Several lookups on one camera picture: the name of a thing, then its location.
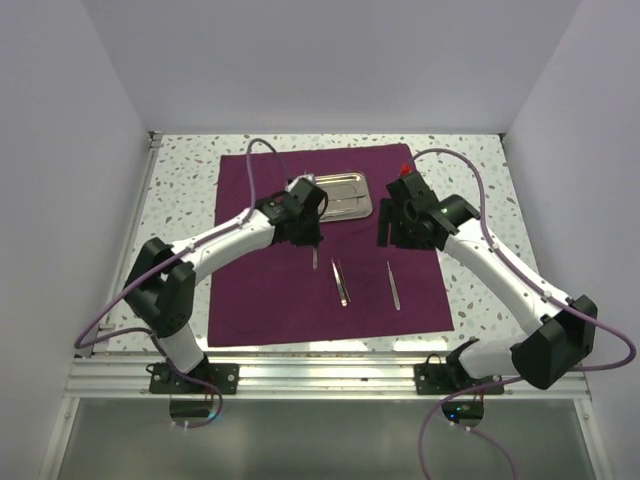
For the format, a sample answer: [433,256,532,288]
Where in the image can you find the steel scalpel handle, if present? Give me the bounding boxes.
[386,261,401,311]

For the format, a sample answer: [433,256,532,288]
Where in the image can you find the purple surgical cloth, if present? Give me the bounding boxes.
[207,144,453,347]

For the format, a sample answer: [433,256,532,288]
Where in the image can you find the steel wide tweezers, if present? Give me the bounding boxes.
[331,259,351,307]

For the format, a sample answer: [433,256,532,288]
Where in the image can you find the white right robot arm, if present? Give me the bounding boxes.
[377,172,598,393]

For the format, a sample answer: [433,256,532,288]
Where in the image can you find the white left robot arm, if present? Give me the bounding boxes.
[123,175,328,393]

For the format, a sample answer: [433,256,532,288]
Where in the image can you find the steel instruments in tray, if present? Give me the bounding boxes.
[328,189,367,210]

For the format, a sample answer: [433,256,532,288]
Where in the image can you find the steel instrument tray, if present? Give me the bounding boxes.
[305,172,373,223]

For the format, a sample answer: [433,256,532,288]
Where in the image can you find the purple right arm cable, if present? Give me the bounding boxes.
[399,147,636,480]

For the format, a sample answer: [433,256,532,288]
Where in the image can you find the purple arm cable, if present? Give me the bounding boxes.
[72,137,296,430]
[399,147,636,480]

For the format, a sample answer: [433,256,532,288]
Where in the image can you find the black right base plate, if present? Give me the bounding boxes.
[413,354,504,395]

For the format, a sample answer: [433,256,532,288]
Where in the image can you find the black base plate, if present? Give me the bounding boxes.
[145,362,240,395]
[413,354,504,395]

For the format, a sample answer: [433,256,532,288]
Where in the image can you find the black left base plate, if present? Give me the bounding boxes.
[145,362,240,395]

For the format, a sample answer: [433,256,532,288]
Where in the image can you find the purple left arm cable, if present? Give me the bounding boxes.
[72,137,296,430]

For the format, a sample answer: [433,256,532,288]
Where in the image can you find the aluminium front rail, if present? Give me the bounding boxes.
[64,349,586,401]

